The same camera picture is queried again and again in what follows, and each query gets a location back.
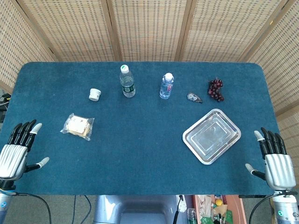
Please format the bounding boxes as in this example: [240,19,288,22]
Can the black yellow equipment at edge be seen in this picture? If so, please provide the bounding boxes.
[0,92,11,122]

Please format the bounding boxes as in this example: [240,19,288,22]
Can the blue felt table cover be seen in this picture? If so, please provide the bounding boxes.
[0,61,292,196]

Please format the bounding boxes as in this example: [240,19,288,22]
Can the small green label bottle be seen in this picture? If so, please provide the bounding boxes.
[187,208,197,224]

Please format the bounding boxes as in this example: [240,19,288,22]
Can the orange box of clutter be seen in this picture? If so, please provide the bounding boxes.
[192,195,245,224]

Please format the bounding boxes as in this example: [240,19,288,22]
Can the square stainless steel tray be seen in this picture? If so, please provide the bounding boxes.
[182,108,242,165]

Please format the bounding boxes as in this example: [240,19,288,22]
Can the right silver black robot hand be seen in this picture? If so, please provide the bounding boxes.
[245,127,295,191]

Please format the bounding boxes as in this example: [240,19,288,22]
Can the white tool with black cord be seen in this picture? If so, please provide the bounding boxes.
[172,195,187,224]

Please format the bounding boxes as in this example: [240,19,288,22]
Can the small white jar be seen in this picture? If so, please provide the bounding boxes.
[88,88,102,102]

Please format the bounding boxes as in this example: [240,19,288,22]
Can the bread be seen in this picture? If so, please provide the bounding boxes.
[60,113,95,141]

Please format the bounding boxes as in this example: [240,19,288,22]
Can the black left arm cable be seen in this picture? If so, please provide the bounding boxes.
[14,192,52,224]

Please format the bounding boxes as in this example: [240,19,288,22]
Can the blue-grey robot torso base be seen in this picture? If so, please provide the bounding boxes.
[93,195,185,224]

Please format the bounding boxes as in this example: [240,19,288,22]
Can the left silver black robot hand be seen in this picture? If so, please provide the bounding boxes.
[0,119,50,189]

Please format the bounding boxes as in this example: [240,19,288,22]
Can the dark red grape bunch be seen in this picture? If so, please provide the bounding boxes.
[207,77,225,103]

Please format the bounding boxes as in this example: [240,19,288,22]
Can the grey correction tape dispenser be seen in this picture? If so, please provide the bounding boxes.
[186,92,203,104]

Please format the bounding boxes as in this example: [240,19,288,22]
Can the green label water bottle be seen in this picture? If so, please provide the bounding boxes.
[119,64,136,98]

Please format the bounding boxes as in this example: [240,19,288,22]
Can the woven bamboo folding screen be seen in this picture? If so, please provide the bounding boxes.
[0,0,299,185]

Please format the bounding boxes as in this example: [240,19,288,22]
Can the red label water bottle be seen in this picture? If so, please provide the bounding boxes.
[159,72,175,100]

